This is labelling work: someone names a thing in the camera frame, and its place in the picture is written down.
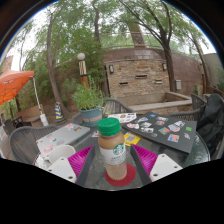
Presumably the white ceramic mug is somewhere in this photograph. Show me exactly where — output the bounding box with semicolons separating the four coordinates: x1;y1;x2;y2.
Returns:
48;144;77;164

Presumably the yellow sticker card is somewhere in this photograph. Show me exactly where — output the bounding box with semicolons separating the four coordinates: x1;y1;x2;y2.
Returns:
123;131;142;147

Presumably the black jacket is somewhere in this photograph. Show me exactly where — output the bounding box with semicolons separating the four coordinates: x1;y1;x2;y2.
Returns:
196;93;224;148

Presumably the blue yellow striped cone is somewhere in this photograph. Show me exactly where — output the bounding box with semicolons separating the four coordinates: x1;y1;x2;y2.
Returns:
54;101;64;120

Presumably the potted green plant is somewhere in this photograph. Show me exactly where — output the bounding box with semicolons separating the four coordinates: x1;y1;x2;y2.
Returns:
71;78;106;127

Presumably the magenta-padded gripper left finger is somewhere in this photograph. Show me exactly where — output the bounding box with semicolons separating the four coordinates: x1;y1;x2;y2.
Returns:
46;144;97;187

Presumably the orange canopy with white pole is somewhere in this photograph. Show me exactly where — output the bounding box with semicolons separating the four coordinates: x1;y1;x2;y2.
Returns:
0;68;50;127

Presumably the black laptop with stickers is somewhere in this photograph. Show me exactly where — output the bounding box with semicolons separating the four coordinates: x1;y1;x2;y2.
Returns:
121;111;198;154

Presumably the white sticker sheet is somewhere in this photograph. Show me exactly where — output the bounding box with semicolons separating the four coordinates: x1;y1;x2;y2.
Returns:
107;112;138;124

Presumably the green-capped coffee drink bottle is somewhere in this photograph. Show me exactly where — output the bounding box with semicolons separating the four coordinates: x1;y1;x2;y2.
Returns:
97;117;128;182

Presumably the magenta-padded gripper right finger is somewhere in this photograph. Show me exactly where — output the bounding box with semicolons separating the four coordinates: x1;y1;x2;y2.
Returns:
129;143;184;186

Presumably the grey mesh metal chair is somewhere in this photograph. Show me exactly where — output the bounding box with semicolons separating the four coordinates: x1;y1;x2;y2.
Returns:
71;98;136;126
8;124;59;166
166;93;224;161

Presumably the globe-topped lamp post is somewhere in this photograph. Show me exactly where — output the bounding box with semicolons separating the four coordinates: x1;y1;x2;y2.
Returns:
76;52;90;88

